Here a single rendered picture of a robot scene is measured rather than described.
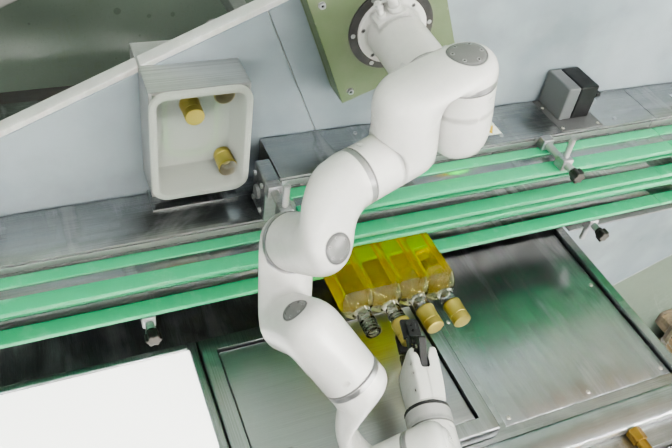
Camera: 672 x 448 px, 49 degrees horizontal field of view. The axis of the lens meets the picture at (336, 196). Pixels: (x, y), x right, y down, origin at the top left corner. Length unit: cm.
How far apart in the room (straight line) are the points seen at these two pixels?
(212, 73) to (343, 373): 55
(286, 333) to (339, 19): 55
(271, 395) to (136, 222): 39
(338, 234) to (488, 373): 68
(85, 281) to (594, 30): 114
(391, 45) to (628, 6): 68
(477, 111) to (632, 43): 81
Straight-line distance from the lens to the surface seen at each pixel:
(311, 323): 95
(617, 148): 169
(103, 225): 137
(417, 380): 121
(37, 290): 131
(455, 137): 107
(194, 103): 127
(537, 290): 171
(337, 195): 93
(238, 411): 134
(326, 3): 123
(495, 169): 150
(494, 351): 156
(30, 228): 139
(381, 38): 123
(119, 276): 131
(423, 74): 99
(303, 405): 136
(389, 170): 98
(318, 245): 91
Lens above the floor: 181
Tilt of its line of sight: 41 degrees down
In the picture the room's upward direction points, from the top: 150 degrees clockwise
